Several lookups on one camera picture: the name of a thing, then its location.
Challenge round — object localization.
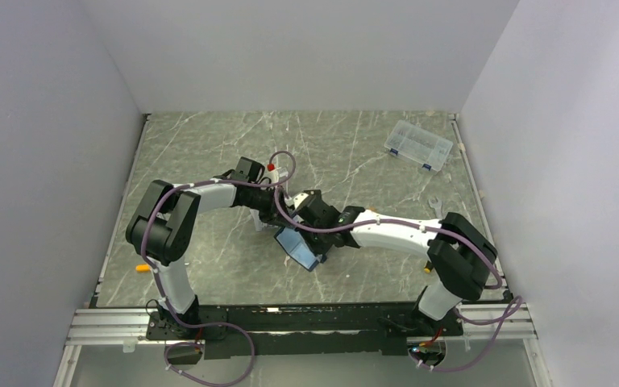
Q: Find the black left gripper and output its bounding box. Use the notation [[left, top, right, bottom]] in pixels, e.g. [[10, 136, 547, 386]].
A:
[[246, 185, 295, 230]]

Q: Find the blue leather card holder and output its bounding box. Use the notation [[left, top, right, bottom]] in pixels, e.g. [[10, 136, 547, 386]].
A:
[[274, 227, 327, 272]]

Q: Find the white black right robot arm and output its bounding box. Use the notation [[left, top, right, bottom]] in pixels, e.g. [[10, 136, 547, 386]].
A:
[[286, 190, 502, 335]]

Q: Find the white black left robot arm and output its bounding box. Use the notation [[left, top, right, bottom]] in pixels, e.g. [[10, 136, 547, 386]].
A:
[[126, 157, 295, 339]]

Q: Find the silver open-end wrench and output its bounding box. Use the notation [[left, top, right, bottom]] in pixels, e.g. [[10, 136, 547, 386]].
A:
[[428, 197, 444, 219]]

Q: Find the clear plastic organizer box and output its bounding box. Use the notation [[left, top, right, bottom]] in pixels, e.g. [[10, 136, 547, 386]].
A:
[[384, 120, 453, 172]]

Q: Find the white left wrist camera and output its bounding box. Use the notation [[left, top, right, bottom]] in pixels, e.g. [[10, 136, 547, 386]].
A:
[[261, 162, 293, 187]]

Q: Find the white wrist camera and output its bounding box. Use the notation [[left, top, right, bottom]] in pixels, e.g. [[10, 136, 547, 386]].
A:
[[293, 192, 312, 214], [261, 162, 293, 187]]

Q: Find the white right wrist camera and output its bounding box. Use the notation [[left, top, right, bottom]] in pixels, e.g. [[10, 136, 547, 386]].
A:
[[293, 192, 312, 214]]

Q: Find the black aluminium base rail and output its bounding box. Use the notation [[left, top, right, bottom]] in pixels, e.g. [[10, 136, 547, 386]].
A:
[[65, 302, 538, 360]]

